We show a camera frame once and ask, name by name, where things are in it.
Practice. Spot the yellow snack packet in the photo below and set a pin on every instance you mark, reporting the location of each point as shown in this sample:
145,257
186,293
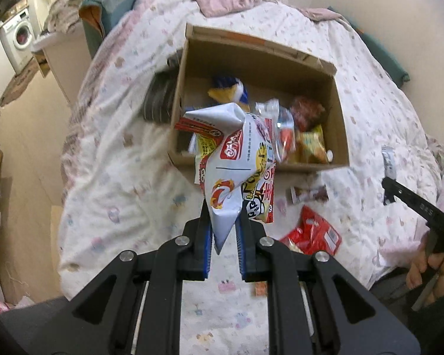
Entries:
310,146

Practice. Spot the small orange snack packet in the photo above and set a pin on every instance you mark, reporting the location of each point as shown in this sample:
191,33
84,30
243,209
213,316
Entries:
261,289

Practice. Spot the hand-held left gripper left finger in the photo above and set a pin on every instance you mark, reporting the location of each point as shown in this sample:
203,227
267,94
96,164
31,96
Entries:
208,255

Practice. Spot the red snack packet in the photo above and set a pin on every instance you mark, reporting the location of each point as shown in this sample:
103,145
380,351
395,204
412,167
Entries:
314,229

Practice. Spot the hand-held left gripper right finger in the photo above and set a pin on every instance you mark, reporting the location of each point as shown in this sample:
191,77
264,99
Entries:
240,255

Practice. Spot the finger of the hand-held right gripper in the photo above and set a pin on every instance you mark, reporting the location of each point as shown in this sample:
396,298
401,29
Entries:
414,201

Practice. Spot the dark brown snack packet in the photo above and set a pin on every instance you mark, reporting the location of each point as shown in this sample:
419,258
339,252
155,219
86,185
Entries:
310,194

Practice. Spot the blue flag-print snack packet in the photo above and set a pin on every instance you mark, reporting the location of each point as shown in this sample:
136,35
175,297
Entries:
225,94

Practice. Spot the white washing machine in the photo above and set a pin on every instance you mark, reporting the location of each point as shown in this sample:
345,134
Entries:
20,39

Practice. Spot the cardboard box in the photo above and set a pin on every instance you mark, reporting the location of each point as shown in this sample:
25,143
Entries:
251,66

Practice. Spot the teal bed bumper cushion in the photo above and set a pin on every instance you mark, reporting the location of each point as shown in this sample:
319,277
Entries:
384,59
114,3

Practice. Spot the silver black packet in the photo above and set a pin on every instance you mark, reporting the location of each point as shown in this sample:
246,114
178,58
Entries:
388,162

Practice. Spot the grey striped cloth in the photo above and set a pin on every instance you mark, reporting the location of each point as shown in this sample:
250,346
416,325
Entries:
159,96

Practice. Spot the large white snack bag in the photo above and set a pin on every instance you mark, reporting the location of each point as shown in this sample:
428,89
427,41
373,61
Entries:
236,162

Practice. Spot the clear plastic snack packet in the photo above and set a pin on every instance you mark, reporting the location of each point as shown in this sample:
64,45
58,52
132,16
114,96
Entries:
285,133

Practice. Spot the white side cabinet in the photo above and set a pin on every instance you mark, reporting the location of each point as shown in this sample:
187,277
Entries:
64,63

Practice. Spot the pile of clothes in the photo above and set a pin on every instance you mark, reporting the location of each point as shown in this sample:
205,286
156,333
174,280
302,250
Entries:
70,3

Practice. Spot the pink blanket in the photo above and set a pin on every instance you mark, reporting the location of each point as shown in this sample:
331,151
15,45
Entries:
222,2

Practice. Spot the reddish brown snack packet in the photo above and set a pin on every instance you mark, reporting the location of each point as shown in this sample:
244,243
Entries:
307,112

